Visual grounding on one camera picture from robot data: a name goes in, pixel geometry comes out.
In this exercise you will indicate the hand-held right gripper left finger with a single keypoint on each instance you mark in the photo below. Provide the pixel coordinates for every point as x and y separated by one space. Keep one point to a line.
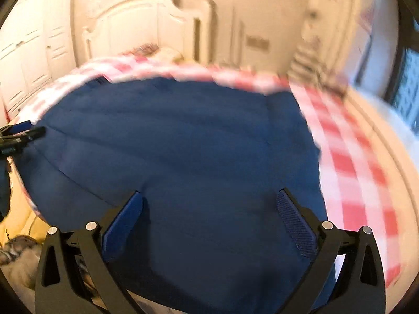
124 222

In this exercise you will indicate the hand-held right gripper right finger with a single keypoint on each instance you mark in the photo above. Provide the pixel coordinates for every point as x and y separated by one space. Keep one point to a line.
296 222

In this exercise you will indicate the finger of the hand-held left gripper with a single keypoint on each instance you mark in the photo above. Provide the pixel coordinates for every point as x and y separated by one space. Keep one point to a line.
18 127
27 134

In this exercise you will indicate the navy puffer jacket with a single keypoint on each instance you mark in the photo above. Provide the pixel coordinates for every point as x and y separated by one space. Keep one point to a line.
183 157

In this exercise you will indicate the yellow cloth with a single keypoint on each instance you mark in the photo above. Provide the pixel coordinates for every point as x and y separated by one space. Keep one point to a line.
23 219

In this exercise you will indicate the white wardrobe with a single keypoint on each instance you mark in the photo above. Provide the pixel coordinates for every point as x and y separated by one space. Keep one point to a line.
32 45

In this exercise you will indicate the red checked bedsheet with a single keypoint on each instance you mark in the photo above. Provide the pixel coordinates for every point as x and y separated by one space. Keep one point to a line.
347 157

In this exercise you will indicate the grey fluffy cloth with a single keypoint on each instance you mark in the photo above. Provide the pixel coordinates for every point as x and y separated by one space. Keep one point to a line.
18 261

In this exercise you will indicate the white window desk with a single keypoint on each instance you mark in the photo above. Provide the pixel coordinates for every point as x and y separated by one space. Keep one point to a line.
386 127

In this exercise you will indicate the floral pillow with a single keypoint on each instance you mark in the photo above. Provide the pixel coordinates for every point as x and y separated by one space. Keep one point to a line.
140 50

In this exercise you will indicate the white wooden headboard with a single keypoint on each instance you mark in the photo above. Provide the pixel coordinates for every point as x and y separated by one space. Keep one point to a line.
144 23

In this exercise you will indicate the window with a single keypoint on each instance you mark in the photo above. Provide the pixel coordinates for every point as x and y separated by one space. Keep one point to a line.
406 88

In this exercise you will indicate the printed striped curtain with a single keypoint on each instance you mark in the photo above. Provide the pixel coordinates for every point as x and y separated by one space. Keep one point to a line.
327 29

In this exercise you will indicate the white slim desk lamp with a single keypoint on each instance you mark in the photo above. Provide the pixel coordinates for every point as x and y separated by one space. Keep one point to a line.
236 36

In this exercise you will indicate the wall socket panel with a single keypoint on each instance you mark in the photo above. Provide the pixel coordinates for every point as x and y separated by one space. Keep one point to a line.
257 43

